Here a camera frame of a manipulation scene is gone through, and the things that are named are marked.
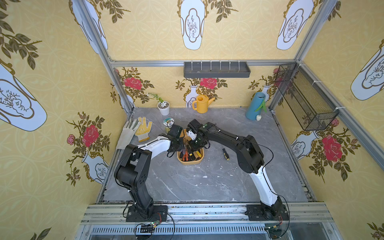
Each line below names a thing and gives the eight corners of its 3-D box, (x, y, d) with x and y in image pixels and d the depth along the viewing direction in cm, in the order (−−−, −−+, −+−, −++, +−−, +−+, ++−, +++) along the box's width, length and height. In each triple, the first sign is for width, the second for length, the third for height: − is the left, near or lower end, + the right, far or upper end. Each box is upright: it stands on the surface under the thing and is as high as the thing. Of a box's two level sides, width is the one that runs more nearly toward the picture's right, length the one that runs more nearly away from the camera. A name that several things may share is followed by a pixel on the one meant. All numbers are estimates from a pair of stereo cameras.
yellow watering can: (193, 111, 122) (193, 101, 113) (196, 103, 128) (196, 92, 119) (209, 115, 120) (210, 104, 111) (212, 106, 126) (213, 96, 117)
